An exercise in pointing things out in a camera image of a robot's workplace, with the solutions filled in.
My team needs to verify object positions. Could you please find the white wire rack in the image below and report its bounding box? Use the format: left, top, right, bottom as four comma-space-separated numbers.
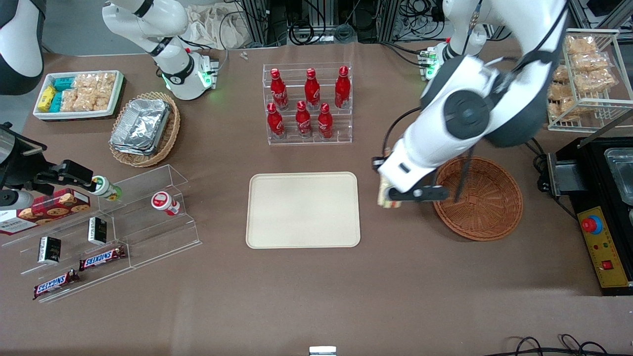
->
546, 28, 633, 134

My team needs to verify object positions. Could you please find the red cookie box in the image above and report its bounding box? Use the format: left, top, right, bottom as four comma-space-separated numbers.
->
0, 188, 91, 236

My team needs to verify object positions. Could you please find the coiled black cable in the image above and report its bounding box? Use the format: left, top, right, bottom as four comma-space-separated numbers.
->
288, 21, 316, 46

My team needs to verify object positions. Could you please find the coiled grey cable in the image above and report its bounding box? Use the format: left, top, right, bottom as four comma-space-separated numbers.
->
333, 24, 356, 44

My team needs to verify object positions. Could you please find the yellow control box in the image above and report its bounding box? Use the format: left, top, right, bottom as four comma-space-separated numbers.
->
578, 206, 633, 289

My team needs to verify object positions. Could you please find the stack of foil trays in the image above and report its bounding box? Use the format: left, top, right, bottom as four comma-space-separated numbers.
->
109, 98, 172, 157

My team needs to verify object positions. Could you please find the small black box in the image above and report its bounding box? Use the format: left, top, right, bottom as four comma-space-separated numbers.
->
88, 216, 108, 246
38, 236, 62, 265

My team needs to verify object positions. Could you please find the beige plastic tray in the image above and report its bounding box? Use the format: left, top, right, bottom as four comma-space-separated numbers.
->
246, 171, 361, 249

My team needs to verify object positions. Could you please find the triangle sandwich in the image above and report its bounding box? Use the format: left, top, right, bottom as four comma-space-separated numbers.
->
377, 182, 399, 209

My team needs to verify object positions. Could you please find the yellow snack pack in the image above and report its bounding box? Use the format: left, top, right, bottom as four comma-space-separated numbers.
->
38, 86, 57, 112

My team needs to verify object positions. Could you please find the clear acrylic bottle rack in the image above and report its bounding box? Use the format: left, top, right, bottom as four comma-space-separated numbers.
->
262, 62, 353, 146

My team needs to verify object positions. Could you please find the black table-top appliance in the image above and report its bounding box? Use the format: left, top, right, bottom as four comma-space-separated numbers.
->
538, 135, 633, 297

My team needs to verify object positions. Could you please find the Snickers chocolate bar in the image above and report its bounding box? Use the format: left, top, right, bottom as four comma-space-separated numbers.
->
33, 269, 80, 301
79, 245, 127, 271

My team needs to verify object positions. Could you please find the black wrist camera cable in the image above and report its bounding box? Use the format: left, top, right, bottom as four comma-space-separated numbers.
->
381, 106, 422, 160

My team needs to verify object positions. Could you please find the green-labelled white cup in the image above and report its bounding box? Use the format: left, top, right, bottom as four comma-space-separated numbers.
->
91, 176, 122, 202

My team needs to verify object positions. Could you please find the round brown wicker basket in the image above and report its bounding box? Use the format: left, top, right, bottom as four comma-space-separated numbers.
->
431, 156, 524, 242

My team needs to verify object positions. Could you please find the clear acrylic stepped shelf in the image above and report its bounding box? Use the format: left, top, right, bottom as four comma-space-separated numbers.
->
0, 164, 203, 304

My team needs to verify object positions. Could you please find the white rectangular snack bin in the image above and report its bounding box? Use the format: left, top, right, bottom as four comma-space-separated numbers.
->
33, 70, 125, 121

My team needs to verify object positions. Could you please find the red cola bottle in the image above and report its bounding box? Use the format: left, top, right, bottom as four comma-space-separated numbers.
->
270, 68, 289, 111
317, 102, 334, 140
304, 68, 321, 111
295, 100, 313, 138
267, 102, 285, 139
334, 65, 352, 109

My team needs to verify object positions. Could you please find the aluminium frame post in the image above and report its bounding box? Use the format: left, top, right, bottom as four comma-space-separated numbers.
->
240, 0, 278, 48

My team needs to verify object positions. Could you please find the oval light wicker basket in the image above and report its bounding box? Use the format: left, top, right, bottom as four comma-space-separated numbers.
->
108, 91, 181, 168

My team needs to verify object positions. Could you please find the red-lidded white cup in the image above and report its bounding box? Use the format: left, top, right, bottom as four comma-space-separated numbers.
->
151, 191, 181, 217

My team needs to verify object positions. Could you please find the steel pan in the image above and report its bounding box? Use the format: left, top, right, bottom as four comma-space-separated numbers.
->
604, 147, 633, 206

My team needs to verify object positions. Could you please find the clear rice cracker pack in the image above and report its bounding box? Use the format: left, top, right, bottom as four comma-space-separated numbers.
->
96, 73, 117, 95
74, 74, 98, 93
60, 89, 80, 113
77, 91, 112, 112

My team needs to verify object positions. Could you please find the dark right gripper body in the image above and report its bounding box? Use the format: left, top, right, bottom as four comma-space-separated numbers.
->
0, 123, 50, 192

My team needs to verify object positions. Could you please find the black cable bundle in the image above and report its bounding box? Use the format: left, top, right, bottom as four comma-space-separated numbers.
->
494, 334, 633, 356

